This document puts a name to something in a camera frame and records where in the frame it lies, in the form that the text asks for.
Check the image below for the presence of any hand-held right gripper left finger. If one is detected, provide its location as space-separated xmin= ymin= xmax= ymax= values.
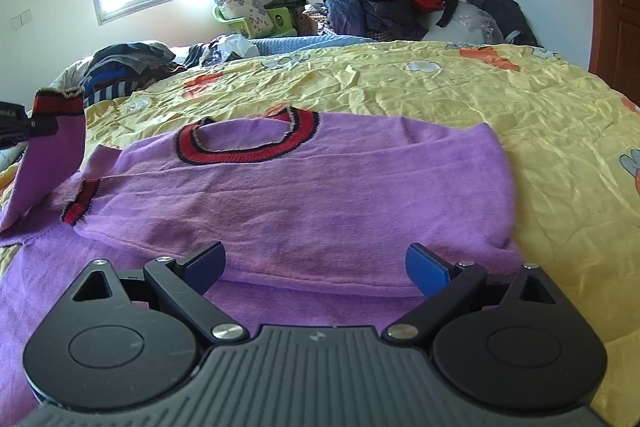
xmin=70 ymin=241 xmax=251 ymax=344

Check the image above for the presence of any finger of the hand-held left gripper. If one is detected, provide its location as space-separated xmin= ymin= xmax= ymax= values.
xmin=0 ymin=101 xmax=58 ymax=148

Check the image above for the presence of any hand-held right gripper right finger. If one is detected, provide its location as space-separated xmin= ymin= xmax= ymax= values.
xmin=381 ymin=243 xmax=557 ymax=348

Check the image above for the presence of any purple sweater with red trim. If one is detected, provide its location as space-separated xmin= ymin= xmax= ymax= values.
xmin=0 ymin=88 xmax=523 ymax=427

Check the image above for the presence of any pile of dark folded clothes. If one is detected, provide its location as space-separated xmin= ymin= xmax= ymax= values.
xmin=82 ymin=41 xmax=188 ymax=108

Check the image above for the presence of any yellow carrot-print quilt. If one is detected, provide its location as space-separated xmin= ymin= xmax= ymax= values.
xmin=0 ymin=38 xmax=640 ymax=427

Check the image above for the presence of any white plastic bag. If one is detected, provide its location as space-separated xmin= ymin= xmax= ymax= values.
xmin=207 ymin=34 xmax=261 ymax=62

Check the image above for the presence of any blue quilted blanket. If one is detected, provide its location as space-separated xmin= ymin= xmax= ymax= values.
xmin=250 ymin=34 xmax=381 ymax=58

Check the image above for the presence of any white bedding bundle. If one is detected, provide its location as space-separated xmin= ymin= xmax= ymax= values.
xmin=422 ymin=2 xmax=506 ymax=45

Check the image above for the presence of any floral pillow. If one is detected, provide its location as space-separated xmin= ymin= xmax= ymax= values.
xmin=207 ymin=0 xmax=273 ymax=38

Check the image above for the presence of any green plastic chair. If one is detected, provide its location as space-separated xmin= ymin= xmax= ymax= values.
xmin=214 ymin=4 xmax=296 ymax=38

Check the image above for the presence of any navy jacket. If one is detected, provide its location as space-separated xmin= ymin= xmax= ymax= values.
xmin=324 ymin=0 xmax=426 ymax=42

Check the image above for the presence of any black cloth bag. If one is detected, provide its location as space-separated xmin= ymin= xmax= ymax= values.
xmin=482 ymin=0 xmax=538 ymax=48

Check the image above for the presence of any houndstooth cloth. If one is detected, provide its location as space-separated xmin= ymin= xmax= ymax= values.
xmin=302 ymin=2 xmax=331 ymax=35

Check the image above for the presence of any brown wooden door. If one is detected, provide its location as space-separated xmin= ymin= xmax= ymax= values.
xmin=582 ymin=0 xmax=640 ymax=108

